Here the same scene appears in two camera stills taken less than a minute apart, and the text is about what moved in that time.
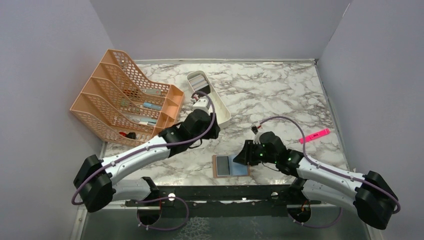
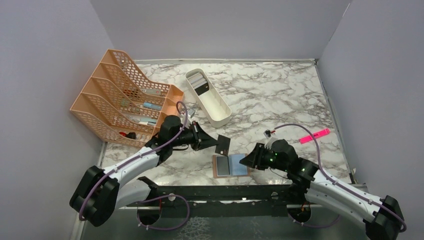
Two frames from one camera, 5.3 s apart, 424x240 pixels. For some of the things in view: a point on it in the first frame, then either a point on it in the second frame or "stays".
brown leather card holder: (224, 166) stays
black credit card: (223, 165) stays
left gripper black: (212, 133) to (206, 140)
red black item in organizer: (131, 135) stays
